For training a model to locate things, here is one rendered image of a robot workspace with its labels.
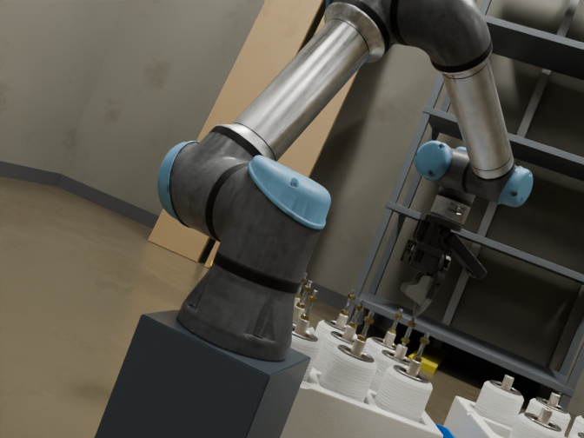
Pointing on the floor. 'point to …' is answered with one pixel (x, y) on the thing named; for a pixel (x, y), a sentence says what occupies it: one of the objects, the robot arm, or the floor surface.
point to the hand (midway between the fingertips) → (420, 311)
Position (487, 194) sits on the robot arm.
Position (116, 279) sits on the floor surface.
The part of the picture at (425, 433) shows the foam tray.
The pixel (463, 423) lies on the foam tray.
